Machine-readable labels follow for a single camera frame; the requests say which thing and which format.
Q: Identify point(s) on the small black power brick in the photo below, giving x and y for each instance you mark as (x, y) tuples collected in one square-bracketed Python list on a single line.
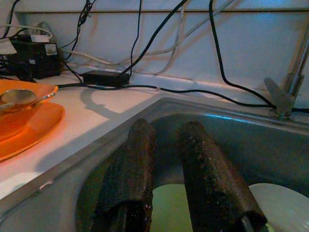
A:
[(103, 77)]

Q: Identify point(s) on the white bowl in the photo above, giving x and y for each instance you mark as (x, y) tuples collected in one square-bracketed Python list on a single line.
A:
[(285, 207)]

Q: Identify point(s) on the black charger box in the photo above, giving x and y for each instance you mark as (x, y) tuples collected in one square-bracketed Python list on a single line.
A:
[(36, 62)]

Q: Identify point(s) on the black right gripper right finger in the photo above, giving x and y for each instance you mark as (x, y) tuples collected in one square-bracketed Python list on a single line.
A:
[(212, 181)]

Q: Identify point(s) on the stainless steel sink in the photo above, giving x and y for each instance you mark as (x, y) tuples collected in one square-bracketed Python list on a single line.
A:
[(241, 149)]

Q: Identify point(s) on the orange plastic bowl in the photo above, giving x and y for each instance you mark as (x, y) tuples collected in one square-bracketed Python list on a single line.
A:
[(14, 123)]

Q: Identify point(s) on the metal spoon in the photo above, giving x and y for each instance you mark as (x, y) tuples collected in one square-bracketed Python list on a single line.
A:
[(19, 97)]

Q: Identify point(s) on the green plastic plate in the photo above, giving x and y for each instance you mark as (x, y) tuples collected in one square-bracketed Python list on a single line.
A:
[(169, 207)]

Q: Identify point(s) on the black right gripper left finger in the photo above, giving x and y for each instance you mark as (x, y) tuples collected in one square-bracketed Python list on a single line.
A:
[(130, 174)]

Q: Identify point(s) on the metal faucet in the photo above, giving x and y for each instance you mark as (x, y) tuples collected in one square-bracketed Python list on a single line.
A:
[(282, 96)]

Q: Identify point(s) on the orange plastic plate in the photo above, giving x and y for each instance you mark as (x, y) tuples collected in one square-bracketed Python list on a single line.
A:
[(36, 135)]

